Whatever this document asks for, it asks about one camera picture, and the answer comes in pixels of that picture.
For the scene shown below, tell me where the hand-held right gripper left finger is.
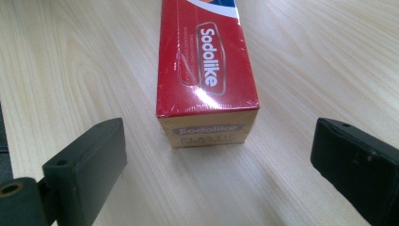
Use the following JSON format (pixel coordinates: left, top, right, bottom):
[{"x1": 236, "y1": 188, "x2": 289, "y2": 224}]
[{"x1": 0, "y1": 117, "x2": 129, "y2": 226}]

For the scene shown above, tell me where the dark object at table edge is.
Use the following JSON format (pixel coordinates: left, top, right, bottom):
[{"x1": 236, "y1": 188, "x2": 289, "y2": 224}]
[{"x1": 0, "y1": 102, "x2": 14, "y2": 186}]

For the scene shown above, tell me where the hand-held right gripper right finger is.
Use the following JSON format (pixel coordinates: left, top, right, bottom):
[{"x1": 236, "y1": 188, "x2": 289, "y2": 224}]
[{"x1": 310, "y1": 117, "x2": 399, "y2": 226}]

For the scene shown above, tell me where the red and yellow box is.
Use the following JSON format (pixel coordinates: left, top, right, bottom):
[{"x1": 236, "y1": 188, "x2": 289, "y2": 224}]
[{"x1": 155, "y1": 0, "x2": 261, "y2": 149}]

